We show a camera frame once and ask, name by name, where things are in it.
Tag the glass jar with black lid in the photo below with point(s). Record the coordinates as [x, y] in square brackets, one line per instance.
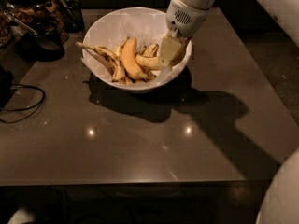
[33, 12]

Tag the glass jar left edge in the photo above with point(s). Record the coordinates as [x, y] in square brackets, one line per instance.
[6, 33]

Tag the black mug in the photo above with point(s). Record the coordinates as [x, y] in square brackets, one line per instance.
[44, 46]

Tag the brown spotted banana left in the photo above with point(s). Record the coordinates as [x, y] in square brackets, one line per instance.
[110, 56]

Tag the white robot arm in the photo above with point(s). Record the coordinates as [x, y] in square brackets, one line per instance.
[281, 201]

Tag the white object under table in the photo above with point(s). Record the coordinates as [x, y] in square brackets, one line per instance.
[22, 216]

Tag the black mesh cup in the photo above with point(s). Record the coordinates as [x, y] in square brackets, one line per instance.
[72, 15]

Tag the bright yellow banana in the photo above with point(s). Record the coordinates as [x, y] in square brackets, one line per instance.
[132, 68]

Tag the dark spotted banana back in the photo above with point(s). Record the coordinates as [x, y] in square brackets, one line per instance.
[151, 50]

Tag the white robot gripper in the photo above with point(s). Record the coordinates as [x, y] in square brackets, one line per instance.
[184, 20]

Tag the white ceramic bowl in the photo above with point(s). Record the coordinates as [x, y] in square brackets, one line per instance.
[102, 31]

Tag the black device left edge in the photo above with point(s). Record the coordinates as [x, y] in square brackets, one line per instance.
[6, 79]

